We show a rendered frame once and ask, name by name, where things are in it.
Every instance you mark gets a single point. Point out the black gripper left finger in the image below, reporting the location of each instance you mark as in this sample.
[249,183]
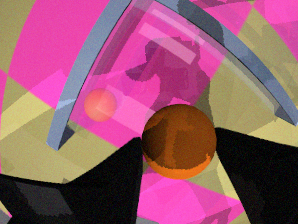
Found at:
[107,194]

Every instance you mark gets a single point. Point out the clear low glass walls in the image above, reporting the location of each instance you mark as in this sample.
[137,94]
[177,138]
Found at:
[188,29]

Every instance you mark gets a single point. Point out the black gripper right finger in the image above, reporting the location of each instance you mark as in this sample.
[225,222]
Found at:
[264,175]

